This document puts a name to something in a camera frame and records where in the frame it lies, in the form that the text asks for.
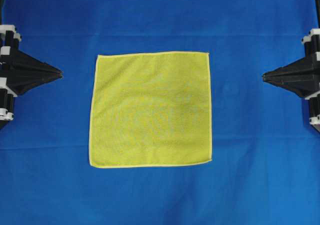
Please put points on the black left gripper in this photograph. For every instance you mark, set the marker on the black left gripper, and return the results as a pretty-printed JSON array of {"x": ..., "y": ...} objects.
[{"x": 11, "y": 87}]

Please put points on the blue table cloth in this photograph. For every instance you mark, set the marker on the blue table cloth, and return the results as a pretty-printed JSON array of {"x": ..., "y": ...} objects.
[{"x": 265, "y": 167}]

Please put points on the yellow-green microfiber towel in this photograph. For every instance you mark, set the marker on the yellow-green microfiber towel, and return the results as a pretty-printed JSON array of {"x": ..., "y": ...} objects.
[{"x": 151, "y": 110}]

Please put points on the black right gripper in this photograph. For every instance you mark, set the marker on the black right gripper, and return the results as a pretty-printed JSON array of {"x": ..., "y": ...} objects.
[{"x": 303, "y": 87}]

